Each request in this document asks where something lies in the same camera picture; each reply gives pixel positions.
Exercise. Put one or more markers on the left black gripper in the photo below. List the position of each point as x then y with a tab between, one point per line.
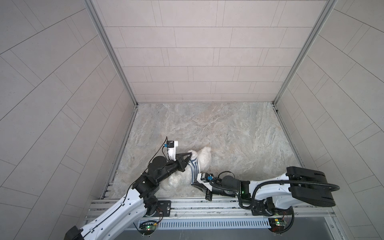
180	165

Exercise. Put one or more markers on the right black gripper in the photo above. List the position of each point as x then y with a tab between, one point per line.
208	192

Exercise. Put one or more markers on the blue white striped sweater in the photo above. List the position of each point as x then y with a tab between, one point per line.
195	169

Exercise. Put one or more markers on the white teddy bear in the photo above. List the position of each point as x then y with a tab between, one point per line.
199	163

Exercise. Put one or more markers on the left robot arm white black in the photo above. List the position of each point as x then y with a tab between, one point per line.
139	201

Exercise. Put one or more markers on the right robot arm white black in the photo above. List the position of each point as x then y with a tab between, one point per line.
274	196

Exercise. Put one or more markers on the white ventilation grille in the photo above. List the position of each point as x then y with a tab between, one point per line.
204	224

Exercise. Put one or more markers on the left green circuit board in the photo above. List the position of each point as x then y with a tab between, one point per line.
147	228

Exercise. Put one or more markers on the green circuit board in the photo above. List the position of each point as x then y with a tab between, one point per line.
277	225
147	228

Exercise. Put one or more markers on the right green circuit board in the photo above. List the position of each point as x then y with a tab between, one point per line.
277	225

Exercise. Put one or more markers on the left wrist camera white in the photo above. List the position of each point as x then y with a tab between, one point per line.
171	149

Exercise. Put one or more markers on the aluminium mounting rail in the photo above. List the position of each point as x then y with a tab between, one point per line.
199	208

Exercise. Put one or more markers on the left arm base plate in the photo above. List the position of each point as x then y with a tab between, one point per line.
160	209

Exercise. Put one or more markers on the left corner aluminium post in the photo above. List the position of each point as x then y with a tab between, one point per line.
89	5

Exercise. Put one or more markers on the corner aluminium post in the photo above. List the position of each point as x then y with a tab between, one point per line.
89	5
327	9

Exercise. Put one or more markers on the right corner aluminium post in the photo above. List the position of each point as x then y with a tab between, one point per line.
327	9

